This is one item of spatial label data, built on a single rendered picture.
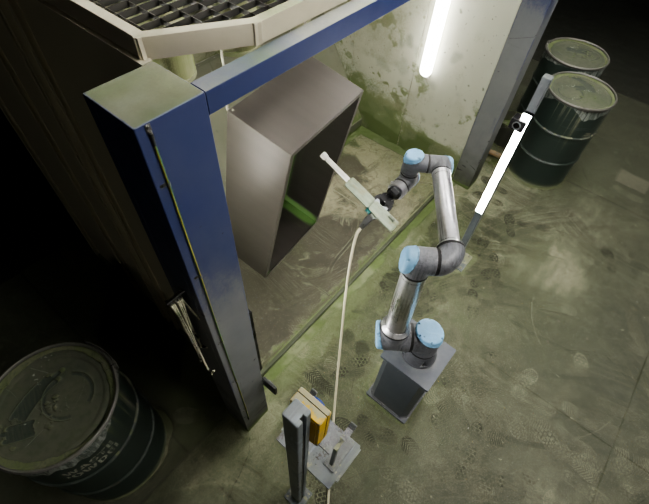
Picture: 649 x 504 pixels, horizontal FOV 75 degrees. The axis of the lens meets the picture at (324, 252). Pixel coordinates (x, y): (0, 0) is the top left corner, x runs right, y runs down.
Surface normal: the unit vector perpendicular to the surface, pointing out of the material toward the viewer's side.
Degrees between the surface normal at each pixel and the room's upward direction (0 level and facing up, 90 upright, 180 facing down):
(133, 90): 0
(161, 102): 0
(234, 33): 90
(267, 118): 12
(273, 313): 0
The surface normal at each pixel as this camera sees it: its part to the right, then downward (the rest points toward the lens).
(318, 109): 0.21, -0.48
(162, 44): 0.35, 0.76
